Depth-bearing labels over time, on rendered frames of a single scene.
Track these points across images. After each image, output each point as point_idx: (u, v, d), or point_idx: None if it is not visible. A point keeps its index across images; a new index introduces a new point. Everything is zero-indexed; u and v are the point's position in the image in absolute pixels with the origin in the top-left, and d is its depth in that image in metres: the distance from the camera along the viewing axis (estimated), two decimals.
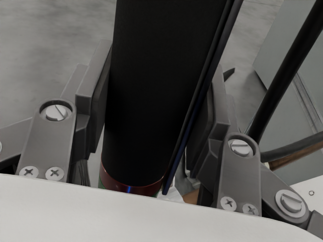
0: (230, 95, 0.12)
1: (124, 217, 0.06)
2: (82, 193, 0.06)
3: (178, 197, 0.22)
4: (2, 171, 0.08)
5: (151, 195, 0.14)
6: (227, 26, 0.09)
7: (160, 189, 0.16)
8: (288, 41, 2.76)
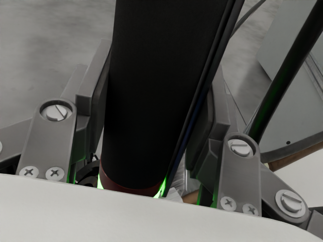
0: (230, 95, 0.12)
1: (124, 217, 0.06)
2: (82, 193, 0.06)
3: (177, 199, 0.22)
4: (2, 171, 0.08)
5: None
6: (227, 29, 0.09)
7: (160, 192, 0.15)
8: (293, 29, 2.69)
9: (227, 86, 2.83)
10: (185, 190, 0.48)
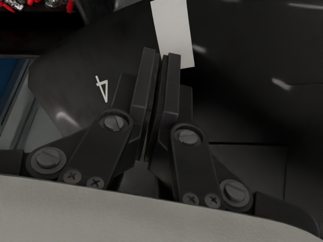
0: (190, 86, 0.12)
1: (124, 217, 0.06)
2: (82, 193, 0.06)
3: None
4: (60, 186, 0.08)
5: None
6: None
7: None
8: None
9: None
10: None
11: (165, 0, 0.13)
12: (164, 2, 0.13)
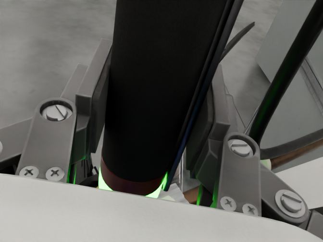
0: (230, 95, 0.12)
1: (124, 217, 0.06)
2: (82, 193, 0.06)
3: (179, 194, 0.22)
4: (2, 171, 0.08)
5: (153, 191, 0.14)
6: (231, 16, 0.09)
7: (161, 186, 0.15)
8: (292, 32, 2.71)
9: (226, 89, 2.86)
10: None
11: None
12: None
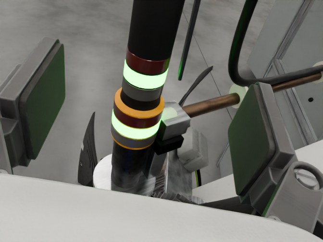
0: (279, 116, 0.12)
1: (124, 217, 0.06)
2: (82, 193, 0.06)
3: (178, 107, 0.30)
4: None
5: (160, 73, 0.22)
6: None
7: (166, 76, 0.23)
8: (280, 38, 2.88)
9: (219, 91, 3.03)
10: (164, 193, 0.67)
11: None
12: None
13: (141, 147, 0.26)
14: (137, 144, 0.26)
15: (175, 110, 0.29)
